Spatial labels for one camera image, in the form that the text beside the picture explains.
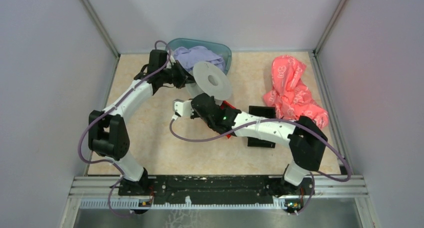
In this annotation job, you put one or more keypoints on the red plastic bin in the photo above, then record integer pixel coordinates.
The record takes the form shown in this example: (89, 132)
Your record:
(226, 104)

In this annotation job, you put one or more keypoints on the teal plastic basin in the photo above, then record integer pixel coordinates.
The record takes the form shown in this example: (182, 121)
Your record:
(218, 48)

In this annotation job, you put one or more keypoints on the grey slotted cable duct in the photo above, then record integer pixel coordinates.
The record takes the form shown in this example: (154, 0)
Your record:
(136, 204)

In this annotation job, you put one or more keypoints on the purple cloth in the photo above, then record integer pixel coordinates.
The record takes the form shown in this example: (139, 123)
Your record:
(188, 57)

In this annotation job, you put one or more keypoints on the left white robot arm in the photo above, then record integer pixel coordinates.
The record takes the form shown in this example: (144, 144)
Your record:
(107, 130)

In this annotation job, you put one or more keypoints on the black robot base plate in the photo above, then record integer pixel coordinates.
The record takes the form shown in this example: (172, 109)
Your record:
(214, 189)

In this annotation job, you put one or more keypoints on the black plastic bin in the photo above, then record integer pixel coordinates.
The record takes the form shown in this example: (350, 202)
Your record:
(266, 112)

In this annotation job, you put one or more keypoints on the grey plastic cable spool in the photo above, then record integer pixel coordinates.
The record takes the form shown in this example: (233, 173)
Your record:
(209, 79)

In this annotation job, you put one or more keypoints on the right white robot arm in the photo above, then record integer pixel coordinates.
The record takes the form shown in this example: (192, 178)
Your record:
(303, 137)

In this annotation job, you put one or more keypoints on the pink patterned cloth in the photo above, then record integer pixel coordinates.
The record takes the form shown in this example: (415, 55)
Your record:
(290, 97)

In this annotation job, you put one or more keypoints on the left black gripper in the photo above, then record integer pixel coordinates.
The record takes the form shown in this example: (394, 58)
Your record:
(185, 77)

